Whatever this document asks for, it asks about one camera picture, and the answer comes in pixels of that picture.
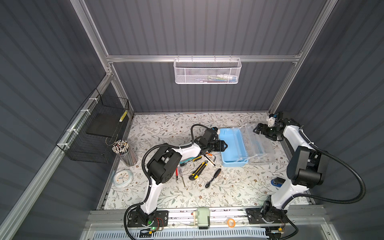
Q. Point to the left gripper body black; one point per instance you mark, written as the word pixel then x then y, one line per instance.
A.
pixel 216 146

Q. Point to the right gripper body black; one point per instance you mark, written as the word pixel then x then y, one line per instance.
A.
pixel 267 131

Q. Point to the blue plastic tool box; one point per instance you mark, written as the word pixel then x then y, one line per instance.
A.
pixel 235 154

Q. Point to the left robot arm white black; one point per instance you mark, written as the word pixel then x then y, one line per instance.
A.
pixel 161 162

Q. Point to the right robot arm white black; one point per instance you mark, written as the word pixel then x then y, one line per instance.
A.
pixel 305 170

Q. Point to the black marker pen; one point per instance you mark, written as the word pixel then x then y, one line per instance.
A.
pixel 211 159

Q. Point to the yellow black utility knife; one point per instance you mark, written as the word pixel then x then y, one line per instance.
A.
pixel 198 171

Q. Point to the teal utility knife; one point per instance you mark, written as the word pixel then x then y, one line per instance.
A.
pixel 189 160

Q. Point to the silver hex key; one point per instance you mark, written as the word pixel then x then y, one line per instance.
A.
pixel 181 175

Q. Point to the blue stapler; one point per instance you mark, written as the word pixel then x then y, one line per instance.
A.
pixel 278 182

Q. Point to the cup of pencils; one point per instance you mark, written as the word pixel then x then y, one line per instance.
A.
pixel 125 153

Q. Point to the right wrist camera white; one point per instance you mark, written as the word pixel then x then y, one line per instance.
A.
pixel 271 120

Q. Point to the white mesh wall basket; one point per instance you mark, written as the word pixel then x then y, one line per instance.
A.
pixel 212 71

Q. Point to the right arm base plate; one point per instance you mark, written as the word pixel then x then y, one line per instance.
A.
pixel 261 216

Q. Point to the white slotted cable duct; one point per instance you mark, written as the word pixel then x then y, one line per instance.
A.
pixel 196 234

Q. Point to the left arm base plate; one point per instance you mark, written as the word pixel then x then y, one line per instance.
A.
pixel 138 218

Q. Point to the white wall clock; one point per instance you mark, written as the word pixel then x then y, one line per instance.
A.
pixel 123 178

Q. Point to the black wire wall basket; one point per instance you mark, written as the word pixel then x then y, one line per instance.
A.
pixel 97 128

